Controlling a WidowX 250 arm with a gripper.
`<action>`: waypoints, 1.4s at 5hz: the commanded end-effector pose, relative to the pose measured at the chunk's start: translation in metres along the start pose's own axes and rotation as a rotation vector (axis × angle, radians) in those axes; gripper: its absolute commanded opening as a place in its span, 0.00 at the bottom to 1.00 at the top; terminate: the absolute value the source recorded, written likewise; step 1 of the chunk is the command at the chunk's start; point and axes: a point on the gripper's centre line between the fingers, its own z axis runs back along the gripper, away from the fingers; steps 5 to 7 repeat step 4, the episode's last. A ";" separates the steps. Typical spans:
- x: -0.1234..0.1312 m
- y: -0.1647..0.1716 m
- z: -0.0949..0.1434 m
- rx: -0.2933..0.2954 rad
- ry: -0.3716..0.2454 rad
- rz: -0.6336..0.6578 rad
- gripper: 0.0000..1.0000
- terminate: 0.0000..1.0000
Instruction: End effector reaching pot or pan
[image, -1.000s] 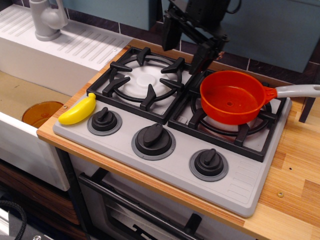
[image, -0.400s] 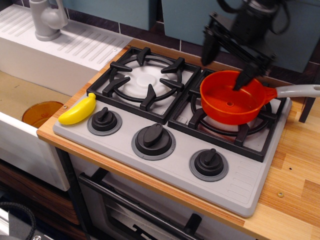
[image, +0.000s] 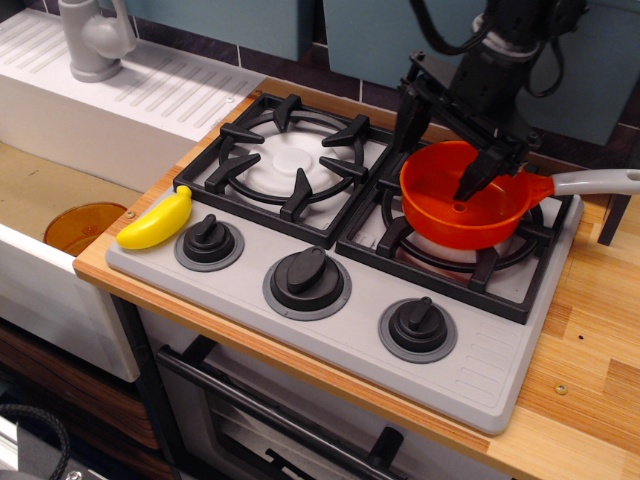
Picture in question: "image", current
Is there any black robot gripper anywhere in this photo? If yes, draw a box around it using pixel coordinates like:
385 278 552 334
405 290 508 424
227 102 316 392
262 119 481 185
392 45 533 201

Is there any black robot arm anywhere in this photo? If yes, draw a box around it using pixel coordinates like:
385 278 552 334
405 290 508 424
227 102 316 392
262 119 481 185
392 1 588 201

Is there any black left burner grate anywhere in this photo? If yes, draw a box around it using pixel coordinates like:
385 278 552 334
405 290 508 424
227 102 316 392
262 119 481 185
173 94 392 248

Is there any black burner grate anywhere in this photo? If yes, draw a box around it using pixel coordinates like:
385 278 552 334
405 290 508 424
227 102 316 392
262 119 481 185
173 94 392 248
336 141 583 324

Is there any black right burner grate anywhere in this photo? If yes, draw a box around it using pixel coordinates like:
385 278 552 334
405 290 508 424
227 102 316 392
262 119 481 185
336 141 583 324

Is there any black metal stand leg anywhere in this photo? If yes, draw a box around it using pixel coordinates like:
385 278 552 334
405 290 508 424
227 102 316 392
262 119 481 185
598 149 640 247

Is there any black right stove knob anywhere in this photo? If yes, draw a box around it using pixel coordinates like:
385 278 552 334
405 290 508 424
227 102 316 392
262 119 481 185
378 297 458 364

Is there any black stove knob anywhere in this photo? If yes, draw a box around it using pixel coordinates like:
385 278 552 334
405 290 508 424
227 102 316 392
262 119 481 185
378 297 458 364
174 214 245 273
263 246 352 322

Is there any black middle stove knob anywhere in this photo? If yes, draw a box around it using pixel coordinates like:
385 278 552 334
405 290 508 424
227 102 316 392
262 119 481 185
263 246 352 322

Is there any grey toy stove top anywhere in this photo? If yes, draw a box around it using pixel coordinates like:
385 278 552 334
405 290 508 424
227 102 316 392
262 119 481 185
104 92 585 436

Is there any black left stove knob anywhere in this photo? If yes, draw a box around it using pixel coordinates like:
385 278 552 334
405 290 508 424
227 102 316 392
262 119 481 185
174 214 245 273

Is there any yellow toy banana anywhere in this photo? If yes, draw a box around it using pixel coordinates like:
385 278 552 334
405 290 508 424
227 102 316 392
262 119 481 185
116 185 192 250

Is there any grey toy faucet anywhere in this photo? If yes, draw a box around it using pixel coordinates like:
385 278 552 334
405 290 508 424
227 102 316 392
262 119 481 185
58 0 136 83

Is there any white toy sink unit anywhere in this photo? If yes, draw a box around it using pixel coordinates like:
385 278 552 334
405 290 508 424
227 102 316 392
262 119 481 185
1 9 262 382

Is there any orange translucent plate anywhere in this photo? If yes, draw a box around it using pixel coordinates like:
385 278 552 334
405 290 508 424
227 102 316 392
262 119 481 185
44 202 127 257

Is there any orange toy pan grey handle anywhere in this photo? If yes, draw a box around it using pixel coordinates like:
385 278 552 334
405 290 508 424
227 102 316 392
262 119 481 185
399 141 639 250

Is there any oven door with black handle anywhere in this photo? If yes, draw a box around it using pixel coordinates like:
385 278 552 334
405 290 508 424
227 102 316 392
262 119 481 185
154 336 499 479

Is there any black braided cable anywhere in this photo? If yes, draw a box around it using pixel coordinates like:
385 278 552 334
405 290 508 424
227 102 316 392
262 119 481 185
0 403 71 480

